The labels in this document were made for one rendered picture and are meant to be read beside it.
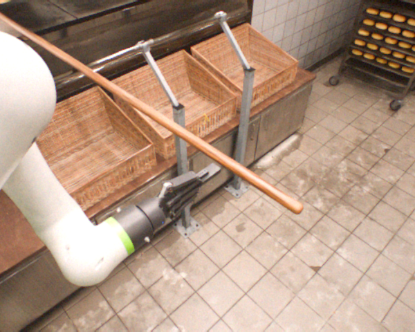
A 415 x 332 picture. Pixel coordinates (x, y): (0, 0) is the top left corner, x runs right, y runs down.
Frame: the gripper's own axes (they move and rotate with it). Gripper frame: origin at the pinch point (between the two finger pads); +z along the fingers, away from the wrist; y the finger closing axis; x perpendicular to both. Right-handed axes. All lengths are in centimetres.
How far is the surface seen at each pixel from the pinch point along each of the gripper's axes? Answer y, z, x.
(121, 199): 63, -1, -58
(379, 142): 120, 207, -6
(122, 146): 61, 20, -88
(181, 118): 30, 35, -53
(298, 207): 0.0, 8.2, 22.4
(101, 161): 61, 5, -86
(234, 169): 0.2, 6.6, 3.5
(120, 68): 32, 41, -113
